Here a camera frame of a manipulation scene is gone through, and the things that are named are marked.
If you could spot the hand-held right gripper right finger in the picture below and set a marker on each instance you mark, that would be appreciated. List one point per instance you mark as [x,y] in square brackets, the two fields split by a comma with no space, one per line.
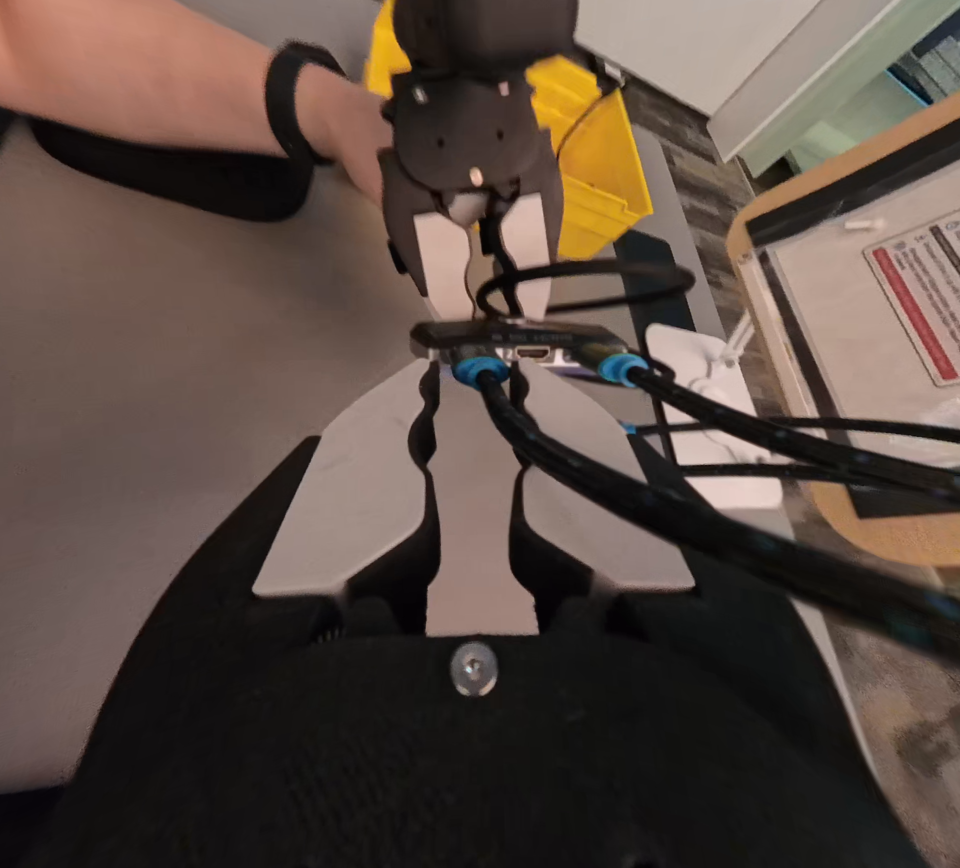
[585,538]

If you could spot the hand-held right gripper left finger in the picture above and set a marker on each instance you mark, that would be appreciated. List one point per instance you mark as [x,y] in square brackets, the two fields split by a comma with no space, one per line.
[352,500]

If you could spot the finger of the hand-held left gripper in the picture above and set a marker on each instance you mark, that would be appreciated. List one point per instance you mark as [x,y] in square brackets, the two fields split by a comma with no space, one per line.
[532,245]
[442,260]

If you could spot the person's left forearm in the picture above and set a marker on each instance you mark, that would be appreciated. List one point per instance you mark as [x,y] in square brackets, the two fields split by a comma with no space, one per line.
[135,57]

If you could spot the person's left hand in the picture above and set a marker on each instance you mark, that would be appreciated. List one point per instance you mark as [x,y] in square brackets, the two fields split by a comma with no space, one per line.
[352,132]

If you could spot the yellow plastic bin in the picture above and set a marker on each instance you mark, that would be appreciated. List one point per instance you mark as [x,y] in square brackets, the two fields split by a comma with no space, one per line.
[600,170]

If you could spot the black flat pad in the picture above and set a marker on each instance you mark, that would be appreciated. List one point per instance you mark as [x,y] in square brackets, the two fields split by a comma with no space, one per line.
[645,245]

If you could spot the white stand base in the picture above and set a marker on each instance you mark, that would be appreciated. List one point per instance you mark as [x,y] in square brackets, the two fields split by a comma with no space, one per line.
[720,463]

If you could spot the black wristband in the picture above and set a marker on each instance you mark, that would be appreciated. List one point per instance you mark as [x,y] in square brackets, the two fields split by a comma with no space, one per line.
[281,102]

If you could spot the instruction sheet display board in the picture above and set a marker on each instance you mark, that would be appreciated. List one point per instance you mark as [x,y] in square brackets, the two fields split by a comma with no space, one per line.
[825,328]

